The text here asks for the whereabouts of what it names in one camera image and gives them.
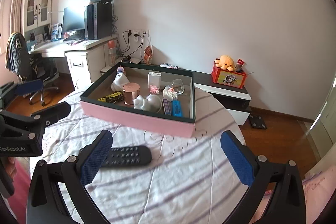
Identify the purple rectangular case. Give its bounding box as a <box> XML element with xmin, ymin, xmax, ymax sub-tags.
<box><xmin>162</xmin><ymin>98</ymin><xmax>172</xmax><ymax>115</ymax></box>

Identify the pink and green tray box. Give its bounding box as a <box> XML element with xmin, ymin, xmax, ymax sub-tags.
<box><xmin>80</xmin><ymin>63</ymin><xmax>195</xmax><ymax>138</ymax></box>

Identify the white wall power outlet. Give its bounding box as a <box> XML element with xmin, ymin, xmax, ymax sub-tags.
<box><xmin>126</xmin><ymin>29</ymin><xmax>150</xmax><ymax>42</ymax></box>

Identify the small pink block toy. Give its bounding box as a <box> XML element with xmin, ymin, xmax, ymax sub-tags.
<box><xmin>149</xmin><ymin>85</ymin><xmax>160</xmax><ymax>94</ymax></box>

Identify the clear glass bottle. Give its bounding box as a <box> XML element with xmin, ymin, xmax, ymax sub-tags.
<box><xmin>172</xmin><ymin>79</ymin><xmax>185</xmax><ymax>96</ymax></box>

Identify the black and white low cabinet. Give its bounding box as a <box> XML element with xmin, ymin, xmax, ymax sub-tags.
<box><xmin>100</xmin><ymin>57</ymin><xmax>253</xmax><ymax>126</ymax></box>

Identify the flat snack packet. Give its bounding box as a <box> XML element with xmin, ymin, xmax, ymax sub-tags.
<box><xmin>159</xmin><ymin>63</ymin><xmax>179</xmax><ymax>69</ymax></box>

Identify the glass door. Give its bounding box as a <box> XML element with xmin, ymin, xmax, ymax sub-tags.
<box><xmin>305</xmin><ymin>76</ymin><xmax>335</xmax><ymax>162</ymax></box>

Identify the black remote control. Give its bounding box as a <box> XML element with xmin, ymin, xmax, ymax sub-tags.
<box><xmin>101</xmin><ymin>145</ymin><xmax>152</xmax><ymax>168</ymax></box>

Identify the black computer tower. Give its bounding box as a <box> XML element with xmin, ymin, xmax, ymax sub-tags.
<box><xmin>84</xmin><ymin>2</ymin><xmax>113</xmax><ymax>40</ymax></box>

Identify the yellow plush octopus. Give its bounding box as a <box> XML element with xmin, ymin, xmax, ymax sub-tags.
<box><xmin>215</xmin><ymin>55</ymin><xmax>235</xmax><ymax>72</ymax></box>

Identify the rose gold round jar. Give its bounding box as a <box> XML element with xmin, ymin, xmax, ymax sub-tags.
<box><xmin>123</xmin><ymin>83</ymin><xmax>140</xmax><ymax>107</ymax></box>

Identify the black floor scale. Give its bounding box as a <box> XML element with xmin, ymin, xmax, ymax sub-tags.
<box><xmin>248</xmin><ymin>114</ymin><xmax>267</xmax><ymax>130</ymax></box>

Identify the white glass-door cabinet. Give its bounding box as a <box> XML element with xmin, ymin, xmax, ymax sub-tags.
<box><xmin>21</xmin><ymin>0</ymin><xmax>52</xmax><ymax>34</ymax></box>

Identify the white striped tablecloth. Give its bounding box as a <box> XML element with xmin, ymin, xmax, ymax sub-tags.
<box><xmin>42</xmin><ymin>89</ymin><xmax>246</xmax><ymax>223</ymax></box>

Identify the white block unicorn toy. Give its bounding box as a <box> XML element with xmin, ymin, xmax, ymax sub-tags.
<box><xmin>163</xmin><ymin>85</ymin><xmax>178</xmax><ymax>102</ymax></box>

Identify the black computer monitor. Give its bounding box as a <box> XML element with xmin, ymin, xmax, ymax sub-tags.
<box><xmin>63</xmin><ymin>6</ymin><xmax>85</xmax><ymax>34</ymax></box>

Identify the red cartoon storage box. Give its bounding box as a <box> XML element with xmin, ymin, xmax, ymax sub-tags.
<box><xmin>211</xmin><ymin>64</ymin><xmax>248</xmax><ymax>89</ymax></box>

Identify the small pink milk carton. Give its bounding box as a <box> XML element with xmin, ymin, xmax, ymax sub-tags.
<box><xmin>116</xmin><ymin>65</ymin><xmax>126</xmax><ymax>76</ymax></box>

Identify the orange snack bag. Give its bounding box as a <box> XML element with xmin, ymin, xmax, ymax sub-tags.
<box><xmin>143</xmin><ymin>45</ymin><xmax>153</xmax><ymax>65</ymax></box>

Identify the white desk with drawers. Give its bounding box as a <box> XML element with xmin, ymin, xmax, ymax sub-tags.
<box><xmin>30</xmin><ymin>34</ymin><xmax>118</xmax><ymax>90</ymax></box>

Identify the orange-lid water bottle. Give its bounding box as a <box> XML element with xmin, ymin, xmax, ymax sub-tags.
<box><xmin>108</xmin><ymin>40</ymin><xmax>118</xmax><ymax>66</ymax></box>

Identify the blue harmonica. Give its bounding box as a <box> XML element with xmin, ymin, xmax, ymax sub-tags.
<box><xmin>172</xmin><ymin>100</ymin><xmax>183</xmax><ymax>117</ymax></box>

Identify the yellow highlighter marker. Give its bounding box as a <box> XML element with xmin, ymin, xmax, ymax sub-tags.
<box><xmin>98</xmin><ymin>92</ymin><xmax>124</xmax><ymax>104</ymax></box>

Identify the white power adapter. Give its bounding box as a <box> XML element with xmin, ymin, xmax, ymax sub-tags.
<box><xmin>147</xmin><ymin>71</ymin><xmax>162</xmax><ymax>88</ymax></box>

